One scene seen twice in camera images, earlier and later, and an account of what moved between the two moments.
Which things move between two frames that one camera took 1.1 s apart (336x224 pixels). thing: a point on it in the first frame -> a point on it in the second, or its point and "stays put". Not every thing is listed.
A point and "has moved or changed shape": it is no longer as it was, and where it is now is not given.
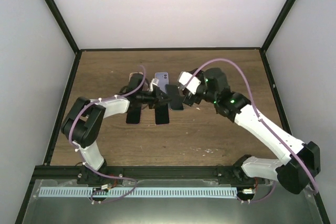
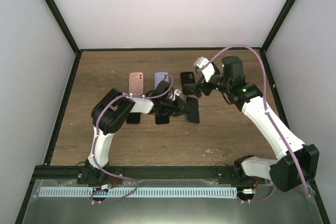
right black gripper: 189,99 -> 207,91
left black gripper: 158,99 -> 178,107
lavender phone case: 163,80 stays put
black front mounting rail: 65,173 stays put
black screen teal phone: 176,96 has moved or changed shape
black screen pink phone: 134,115 stays put
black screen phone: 161,115 stays put
